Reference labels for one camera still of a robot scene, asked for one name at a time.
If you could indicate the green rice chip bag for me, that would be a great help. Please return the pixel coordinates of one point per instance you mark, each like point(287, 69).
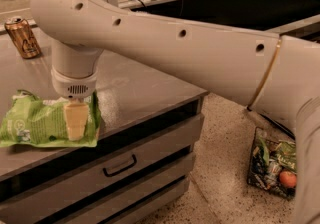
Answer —
point(40, 123)

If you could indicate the grey drawer cabinet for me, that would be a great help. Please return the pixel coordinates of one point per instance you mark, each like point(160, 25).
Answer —
point(144, 112)

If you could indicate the black drawer handle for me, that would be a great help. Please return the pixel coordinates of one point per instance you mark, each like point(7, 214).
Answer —
point(121, 167)

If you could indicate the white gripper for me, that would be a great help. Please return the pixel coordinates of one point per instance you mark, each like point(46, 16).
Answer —
point(74, 88)

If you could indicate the black wire basket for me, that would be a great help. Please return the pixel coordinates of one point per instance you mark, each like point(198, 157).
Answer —
point(264, 168)

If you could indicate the orange fruit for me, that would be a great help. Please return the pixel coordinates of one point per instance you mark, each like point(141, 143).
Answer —
point(288, 179)

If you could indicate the green snack bag in basket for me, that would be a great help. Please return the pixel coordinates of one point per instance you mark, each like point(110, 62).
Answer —
point(286, 155)

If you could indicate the brown soda can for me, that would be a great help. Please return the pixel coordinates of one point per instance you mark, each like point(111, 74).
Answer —
point(22, 37)

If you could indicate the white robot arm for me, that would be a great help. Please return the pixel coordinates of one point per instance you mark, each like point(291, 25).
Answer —
point(277, 76)

